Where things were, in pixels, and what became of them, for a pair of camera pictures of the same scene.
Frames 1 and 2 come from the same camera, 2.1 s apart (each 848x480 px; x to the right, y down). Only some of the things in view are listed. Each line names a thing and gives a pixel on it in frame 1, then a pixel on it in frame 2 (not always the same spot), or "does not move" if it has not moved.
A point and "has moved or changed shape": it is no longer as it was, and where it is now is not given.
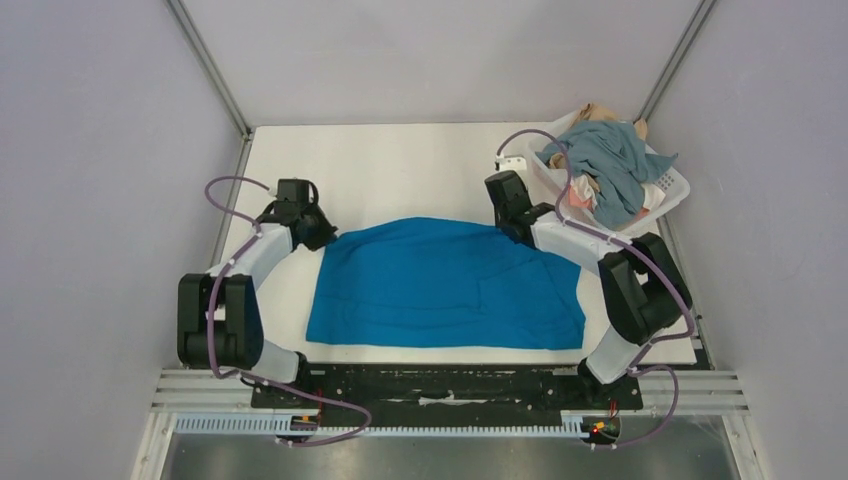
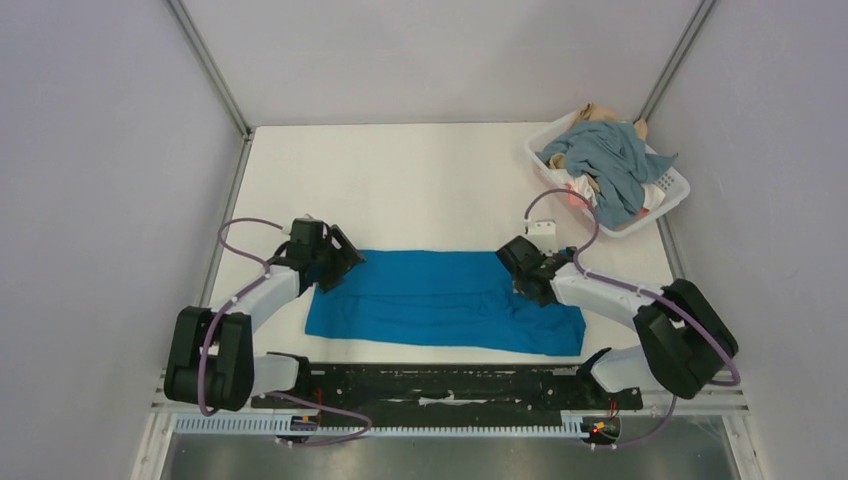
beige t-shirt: (591, 112) does not move
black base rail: (446, 395) does not move
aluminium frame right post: (674, 60) does not move
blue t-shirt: (438, 283) has moved or changed shape
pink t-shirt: (573, 201) does not move
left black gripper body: (319, 231) -> (322, 257)
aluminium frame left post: (221, 84) does not move
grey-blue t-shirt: (614, 162) does not move
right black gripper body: (515, 225) -> (523, 266)
